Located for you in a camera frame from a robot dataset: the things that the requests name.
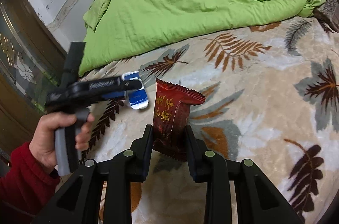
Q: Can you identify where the wooden glass panel door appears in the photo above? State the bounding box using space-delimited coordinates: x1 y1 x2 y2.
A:
0 0 67 161

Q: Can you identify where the striped floral pillow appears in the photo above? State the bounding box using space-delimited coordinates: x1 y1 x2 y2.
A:
314 0 339 34

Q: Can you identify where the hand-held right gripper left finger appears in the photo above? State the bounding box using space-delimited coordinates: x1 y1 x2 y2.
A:
32 125 153 224

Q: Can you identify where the dark red snack packet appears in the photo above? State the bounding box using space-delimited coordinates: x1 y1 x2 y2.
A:
152 77 206 162

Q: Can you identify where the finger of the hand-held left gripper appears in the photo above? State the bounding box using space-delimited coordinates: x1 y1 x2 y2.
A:
95 90 126 105
117 79 143 92

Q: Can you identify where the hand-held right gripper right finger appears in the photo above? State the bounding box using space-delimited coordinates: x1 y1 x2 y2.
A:
185 125 305 224

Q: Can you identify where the person's left forearm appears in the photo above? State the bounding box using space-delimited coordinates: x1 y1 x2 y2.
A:
0 141 61 224

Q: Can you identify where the white and blue medicine box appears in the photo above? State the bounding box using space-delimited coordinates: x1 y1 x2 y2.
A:
122 71 149 110

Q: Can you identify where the person's left hand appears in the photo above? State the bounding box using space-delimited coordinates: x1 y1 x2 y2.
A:
29 107 95 174

